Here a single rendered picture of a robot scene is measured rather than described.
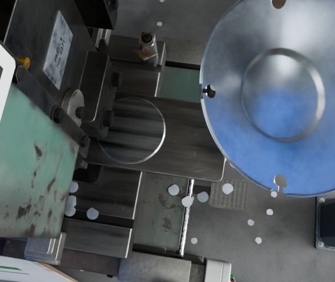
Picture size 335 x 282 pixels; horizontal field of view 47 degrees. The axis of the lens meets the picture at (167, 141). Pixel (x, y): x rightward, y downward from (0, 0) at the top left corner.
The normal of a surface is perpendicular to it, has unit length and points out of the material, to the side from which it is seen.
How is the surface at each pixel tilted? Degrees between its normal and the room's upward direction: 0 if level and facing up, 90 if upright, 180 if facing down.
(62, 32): 90
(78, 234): 0
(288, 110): 55
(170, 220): 0
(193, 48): 0
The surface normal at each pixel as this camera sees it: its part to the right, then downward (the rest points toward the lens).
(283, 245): -0.04, -0.25
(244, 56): -0.73, 0.26
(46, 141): 0.99, 0.15
